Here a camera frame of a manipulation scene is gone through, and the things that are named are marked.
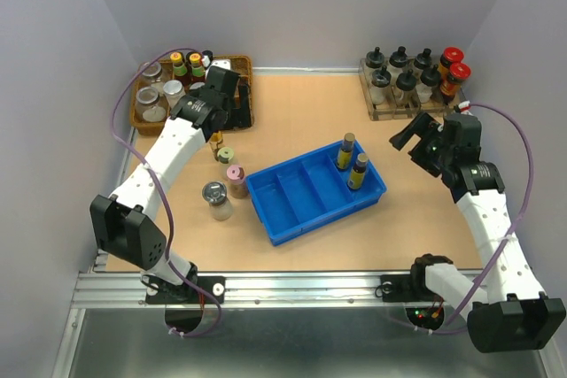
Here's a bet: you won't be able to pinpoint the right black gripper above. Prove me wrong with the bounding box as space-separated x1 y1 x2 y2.
390 110 453 176

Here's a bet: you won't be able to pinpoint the yellow label bottle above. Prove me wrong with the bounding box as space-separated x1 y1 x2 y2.
347 152 369 190
336 132 356 170

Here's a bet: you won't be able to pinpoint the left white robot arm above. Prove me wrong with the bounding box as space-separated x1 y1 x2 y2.
89 66 240 302

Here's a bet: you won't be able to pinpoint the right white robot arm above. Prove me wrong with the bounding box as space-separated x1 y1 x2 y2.
390 112 566 353

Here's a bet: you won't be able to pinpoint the amber oil bottle black cap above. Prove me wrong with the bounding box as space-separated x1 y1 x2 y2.
209 131 224 160

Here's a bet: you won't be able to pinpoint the green lid spice jar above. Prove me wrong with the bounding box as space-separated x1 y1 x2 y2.
217 146 237 174

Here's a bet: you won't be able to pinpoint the clear acrylic cruet rack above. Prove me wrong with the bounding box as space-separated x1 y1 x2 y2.
358 57 466 121

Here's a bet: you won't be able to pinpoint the black top cruet front middle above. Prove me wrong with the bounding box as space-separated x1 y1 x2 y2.
393 69 416 107

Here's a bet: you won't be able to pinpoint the black cruet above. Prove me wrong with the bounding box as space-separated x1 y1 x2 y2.
393 69 416 107
416 65 441 104
369 66 391 105
413 48 432 74
387 46 408 79
365 47 384 73

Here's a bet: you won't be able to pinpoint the black top cruet front right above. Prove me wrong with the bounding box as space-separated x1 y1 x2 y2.
416 65 441 104

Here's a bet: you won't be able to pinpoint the pink lid spice jar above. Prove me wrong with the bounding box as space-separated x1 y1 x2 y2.
226 165 249 199

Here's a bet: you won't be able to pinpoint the green label sauce bottle right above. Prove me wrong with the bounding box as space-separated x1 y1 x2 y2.
185 51 206 83

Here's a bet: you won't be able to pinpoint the black top cruet front left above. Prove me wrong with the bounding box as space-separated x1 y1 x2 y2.
369 66 391 105

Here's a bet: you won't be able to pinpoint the red lid jar front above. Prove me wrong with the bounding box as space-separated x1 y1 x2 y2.
439 62 471 104

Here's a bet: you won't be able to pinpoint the red lid jar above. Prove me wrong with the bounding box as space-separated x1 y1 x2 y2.
439 62 471 104
439 46 464 76

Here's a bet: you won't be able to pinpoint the black top cruet back right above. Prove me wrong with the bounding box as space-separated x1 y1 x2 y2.
413 48 432 74

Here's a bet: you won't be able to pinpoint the dark sauce bottle black cap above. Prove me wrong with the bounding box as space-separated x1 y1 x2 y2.
202 50 214 66

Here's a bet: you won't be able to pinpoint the black top cruet back middle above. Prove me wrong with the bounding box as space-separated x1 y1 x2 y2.
387 46 408 79

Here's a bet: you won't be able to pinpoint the tall jar white contents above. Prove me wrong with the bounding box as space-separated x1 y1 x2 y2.
163 80 186 109

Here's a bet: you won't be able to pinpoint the red lid jar back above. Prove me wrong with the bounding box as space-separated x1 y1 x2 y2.
439 46 464 76

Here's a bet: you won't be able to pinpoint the silver lid grinder jar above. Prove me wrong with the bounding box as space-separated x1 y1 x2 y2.
202 181 233 221

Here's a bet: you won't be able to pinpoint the black top cruet back left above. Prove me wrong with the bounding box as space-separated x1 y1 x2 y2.
365 47 384 73

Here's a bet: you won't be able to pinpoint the wicker divided basket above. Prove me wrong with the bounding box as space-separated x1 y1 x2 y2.
129 55 254 136

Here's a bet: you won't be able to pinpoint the clear glass jar front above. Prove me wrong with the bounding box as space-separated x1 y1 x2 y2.
135 86 167 123

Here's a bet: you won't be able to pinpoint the clear glass jar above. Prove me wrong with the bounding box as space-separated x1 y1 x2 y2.
135 86 167 123
141 61 171 95

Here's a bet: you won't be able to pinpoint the clear glass jar back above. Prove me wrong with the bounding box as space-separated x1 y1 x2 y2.
141 61 171 95

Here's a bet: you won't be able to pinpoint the blue divided plastic bin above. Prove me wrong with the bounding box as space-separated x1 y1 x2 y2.
245 141 387 246

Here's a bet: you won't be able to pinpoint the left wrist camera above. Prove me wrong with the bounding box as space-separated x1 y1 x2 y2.
211 58 232 70

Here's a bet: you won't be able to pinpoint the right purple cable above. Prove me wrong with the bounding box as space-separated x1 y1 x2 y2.
414 101 535 336

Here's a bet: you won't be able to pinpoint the purple cable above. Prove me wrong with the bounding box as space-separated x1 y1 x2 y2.
109 47 223 338
414 101 535 336

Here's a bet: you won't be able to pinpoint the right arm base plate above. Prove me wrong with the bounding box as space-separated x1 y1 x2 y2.
375 274 439 303

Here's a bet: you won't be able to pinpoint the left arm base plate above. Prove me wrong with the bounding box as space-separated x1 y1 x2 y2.
141 274 226 305

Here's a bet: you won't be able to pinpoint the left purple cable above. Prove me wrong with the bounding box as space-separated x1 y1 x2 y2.
109 47 223 338

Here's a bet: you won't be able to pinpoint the aluminium frame rail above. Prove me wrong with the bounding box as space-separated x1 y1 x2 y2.
71 271 404 310

